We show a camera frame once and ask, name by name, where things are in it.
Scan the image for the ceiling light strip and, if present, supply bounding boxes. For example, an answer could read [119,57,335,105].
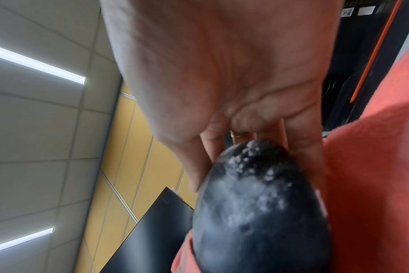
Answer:
[0,43,87,85]
[0,226,55,255]

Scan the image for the black white-speckled mouse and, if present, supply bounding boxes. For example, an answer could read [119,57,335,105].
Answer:
[191,138,333,273]

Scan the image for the person's right hand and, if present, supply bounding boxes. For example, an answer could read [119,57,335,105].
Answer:
[99,0,345,228]

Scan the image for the pink cloth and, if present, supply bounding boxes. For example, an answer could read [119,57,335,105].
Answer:
[170,34,409,273]

